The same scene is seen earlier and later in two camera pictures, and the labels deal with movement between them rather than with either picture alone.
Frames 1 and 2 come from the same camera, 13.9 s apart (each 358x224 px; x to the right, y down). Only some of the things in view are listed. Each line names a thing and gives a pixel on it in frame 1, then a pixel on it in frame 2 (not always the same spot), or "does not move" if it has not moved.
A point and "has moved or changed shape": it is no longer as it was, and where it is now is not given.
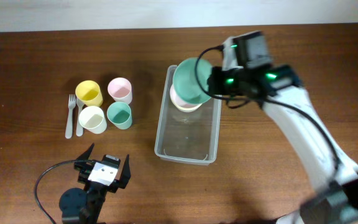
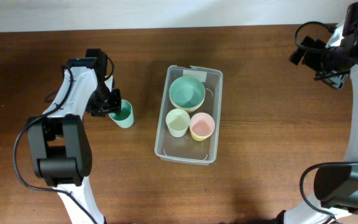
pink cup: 120,89 to 202,125
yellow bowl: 185,109 does not move
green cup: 119,114 does not move
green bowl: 185,81 has moved or changed shape
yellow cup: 89,93 has moved or changed shape
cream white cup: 92,119 to 178,121
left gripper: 124,176 to 116,106
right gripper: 214,81 to 334,80
